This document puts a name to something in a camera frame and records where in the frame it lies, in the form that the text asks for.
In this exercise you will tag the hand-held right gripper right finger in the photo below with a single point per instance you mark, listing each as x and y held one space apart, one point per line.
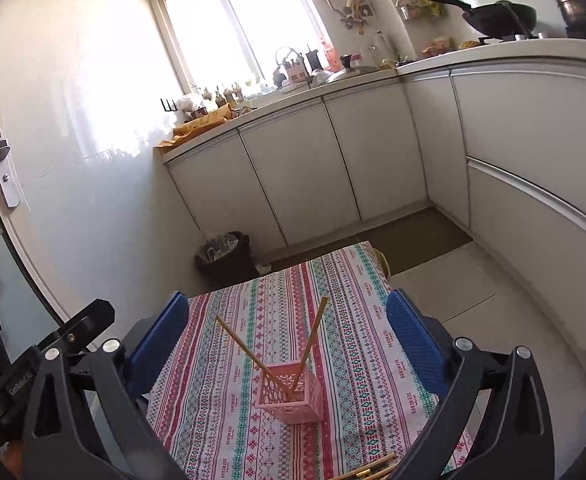
415 340

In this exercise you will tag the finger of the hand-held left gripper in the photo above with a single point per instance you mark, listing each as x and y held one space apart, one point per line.
80 325

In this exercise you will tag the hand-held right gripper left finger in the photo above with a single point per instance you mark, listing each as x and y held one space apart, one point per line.
155 340

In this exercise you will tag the light wooden chopstick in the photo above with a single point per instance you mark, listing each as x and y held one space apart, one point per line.
243 345
313 340
368 465

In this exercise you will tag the pink perforated plastic basket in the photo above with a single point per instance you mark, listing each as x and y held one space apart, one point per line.
283 405

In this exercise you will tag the patterned striped tablecloth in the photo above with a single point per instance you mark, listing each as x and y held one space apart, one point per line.
353 350

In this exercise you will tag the yellow stool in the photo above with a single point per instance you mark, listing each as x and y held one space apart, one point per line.
382 262

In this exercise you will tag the dark floor mat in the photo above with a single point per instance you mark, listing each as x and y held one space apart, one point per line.
418 240

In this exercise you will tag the black trash bin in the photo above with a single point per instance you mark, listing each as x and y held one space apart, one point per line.
228 257

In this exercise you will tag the yellow cloth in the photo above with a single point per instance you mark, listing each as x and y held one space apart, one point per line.
198 127

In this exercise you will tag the white curved kitchen cabinet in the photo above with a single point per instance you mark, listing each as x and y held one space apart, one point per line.
523 135

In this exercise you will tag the white plastic bag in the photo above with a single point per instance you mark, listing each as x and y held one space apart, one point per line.
190 102

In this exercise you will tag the row of small bottles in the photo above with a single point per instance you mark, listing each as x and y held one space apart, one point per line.
223 94

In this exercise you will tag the metal pot lid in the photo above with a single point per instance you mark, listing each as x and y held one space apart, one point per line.
353 72

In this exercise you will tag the white thermos jug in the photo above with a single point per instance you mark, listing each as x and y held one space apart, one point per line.
382 47

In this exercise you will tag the kitchen window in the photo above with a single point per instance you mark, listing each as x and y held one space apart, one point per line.
238 25

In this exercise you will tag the hanging steel pot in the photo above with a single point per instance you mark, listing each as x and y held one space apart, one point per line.
409 10

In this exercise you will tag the dark wok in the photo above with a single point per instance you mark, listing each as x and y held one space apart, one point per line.
498 17

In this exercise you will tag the black wall hooks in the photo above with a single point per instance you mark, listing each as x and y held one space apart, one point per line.
169 105

